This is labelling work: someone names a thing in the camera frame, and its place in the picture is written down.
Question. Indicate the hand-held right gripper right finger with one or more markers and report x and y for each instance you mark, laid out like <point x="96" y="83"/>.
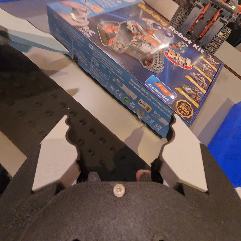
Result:
<point x="184" y="160"/>

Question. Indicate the person's right hand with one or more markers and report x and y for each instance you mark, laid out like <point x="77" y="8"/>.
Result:
<point x="142" y="173"/>

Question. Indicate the black perforated mat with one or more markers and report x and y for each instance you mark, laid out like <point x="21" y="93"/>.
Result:
<point x="47" y="97"/>

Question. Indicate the tracked toy robot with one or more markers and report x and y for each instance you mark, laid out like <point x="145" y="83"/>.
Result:
<point x="207" y="22"/>

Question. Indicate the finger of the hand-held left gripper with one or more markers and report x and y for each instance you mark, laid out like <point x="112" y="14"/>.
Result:
<point x="22" y="32"/>

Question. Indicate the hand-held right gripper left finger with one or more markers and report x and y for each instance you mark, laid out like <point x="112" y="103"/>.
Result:
<point x="54" y="160"/>

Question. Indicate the blue plastic bin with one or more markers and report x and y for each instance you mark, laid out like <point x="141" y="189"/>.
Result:
<point x="226" y="146"/>

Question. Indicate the blue toy set box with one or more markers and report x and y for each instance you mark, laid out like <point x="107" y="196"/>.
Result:
<point x="131" y="56"/>

